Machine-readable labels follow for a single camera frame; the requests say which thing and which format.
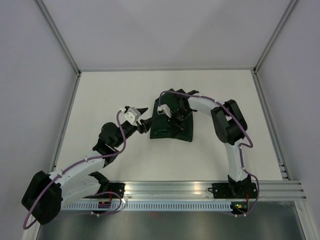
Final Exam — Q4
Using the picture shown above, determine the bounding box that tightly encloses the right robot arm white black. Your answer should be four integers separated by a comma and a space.
165, 90, 253, 198

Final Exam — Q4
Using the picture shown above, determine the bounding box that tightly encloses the dark green cloth napkin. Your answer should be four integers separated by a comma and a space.
149, 88, 194, 142

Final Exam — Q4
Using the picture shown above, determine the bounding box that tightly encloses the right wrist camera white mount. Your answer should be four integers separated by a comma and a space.
157, 104, 172, 118

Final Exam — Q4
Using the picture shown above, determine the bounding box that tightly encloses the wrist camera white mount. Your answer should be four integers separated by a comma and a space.
157, 104, 172, 118
120, 106, 141, 127

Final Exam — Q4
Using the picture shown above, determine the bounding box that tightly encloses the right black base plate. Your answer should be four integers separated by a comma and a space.
211, 182, 258, 199

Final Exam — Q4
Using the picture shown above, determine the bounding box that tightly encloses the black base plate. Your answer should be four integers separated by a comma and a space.
99, 182, 125, 199
211, 182, 258, 199

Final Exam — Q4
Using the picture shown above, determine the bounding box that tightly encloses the left aluminium frame post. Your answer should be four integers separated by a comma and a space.
34, 0, 81, 76

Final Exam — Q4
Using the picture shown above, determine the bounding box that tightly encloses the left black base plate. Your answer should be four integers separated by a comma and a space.
99, 182, 125, 199

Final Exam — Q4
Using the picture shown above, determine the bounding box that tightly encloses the aluminium front rail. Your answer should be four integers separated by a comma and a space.
62, 180, 308, 201

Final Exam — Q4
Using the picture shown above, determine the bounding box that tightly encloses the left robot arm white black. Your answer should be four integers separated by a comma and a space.
21, 106, 153, 230

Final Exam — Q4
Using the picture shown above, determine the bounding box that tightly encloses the right aluminium frame post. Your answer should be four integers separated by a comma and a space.
251, 0, 300, 75

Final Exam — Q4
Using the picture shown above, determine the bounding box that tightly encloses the white slotted cable duct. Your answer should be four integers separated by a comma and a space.
63, 199, 232, 212

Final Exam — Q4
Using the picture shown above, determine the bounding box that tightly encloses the aluminium frame post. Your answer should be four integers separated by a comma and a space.
251, 0, 300, 75
34, 0, 81, 76

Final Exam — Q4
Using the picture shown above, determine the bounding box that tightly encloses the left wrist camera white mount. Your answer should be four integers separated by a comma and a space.
120, 106, 141, 127

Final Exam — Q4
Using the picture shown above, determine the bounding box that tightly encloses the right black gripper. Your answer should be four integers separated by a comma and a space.
166, 107, 194, 138

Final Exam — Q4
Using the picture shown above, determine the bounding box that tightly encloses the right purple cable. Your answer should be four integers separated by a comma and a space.
158, 90, 261, 218

